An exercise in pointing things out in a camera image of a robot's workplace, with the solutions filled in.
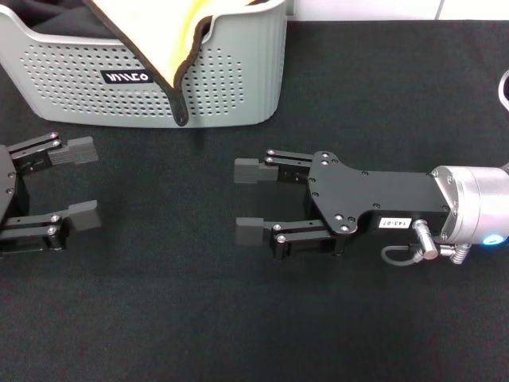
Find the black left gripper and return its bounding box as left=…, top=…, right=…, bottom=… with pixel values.
left=0, top=132, right=100, bottom=256

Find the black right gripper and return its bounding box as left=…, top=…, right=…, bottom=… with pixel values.
left=233, top=148, right=453, bottom=262

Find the black-edged microfibre towel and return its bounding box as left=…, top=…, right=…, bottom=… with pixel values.
left=81, top=0, right=258, bottom=127

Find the grey perforated storage box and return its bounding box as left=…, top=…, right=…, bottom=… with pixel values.
left=0, top=0, right=288, bottom=129

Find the black tablecloth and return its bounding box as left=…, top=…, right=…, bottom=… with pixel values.
left=0, top=18, right=509, bottom=382

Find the black cloth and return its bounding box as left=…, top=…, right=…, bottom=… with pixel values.
left=14, top=0, right=124, bottom=41

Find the thin grey gripper cable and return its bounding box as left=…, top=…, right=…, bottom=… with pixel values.
left=380, top=242, right=419, bottom=267

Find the silver cable plug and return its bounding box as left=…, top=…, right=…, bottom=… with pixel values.
left=412, top=219, right=439, bottom=259

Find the grey looped cable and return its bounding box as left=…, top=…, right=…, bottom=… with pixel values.
left=498, top=69, right=509, bottom=113

